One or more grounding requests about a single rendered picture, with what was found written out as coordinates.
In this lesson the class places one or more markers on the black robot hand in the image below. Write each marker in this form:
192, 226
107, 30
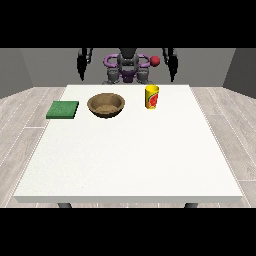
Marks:
172, 65
81, 65

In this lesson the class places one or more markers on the dark table leg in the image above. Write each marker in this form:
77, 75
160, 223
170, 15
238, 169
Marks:
65, 205
191, 205

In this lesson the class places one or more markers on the yellow cup with melon print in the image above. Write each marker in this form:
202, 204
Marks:
151, 96

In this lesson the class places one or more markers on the small red ball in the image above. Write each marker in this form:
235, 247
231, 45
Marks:
155, 61

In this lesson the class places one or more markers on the grey robot trunk purple rings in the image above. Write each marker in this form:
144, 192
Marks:
126, 68

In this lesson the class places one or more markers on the brown wooden bowl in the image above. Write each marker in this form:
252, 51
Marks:
106, 106

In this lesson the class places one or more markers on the green square pad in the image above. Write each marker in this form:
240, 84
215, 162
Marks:
62, 110

